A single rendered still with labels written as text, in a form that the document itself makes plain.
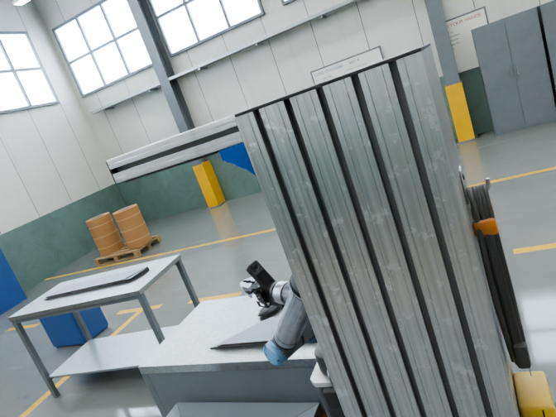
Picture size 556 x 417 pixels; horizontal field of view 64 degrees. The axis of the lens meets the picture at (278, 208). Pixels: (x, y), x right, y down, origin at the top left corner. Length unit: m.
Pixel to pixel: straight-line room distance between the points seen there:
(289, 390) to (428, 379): 1.32
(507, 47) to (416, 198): 8.51
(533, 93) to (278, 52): 5.03
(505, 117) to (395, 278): 8.61
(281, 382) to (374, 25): 8.44
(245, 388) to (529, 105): 7.92
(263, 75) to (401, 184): 9.86
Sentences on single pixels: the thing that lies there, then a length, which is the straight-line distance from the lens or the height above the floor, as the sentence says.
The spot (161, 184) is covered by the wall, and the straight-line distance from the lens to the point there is 12.39.
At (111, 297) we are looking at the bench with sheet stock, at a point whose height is 0.94.
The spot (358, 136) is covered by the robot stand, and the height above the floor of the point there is 1.95.
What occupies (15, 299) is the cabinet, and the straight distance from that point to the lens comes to 10.17.
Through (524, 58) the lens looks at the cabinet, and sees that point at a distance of 9.09.
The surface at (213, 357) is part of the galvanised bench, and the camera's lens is 2.13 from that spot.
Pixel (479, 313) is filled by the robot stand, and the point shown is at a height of 1.69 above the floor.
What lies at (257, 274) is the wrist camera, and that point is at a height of 1.51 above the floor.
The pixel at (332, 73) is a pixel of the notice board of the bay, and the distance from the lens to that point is 9.89.
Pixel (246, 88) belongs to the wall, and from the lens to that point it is 10.57.
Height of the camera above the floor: 2.03
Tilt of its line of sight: 13 degrees down
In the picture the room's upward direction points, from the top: 20 degrees counter-clockwise
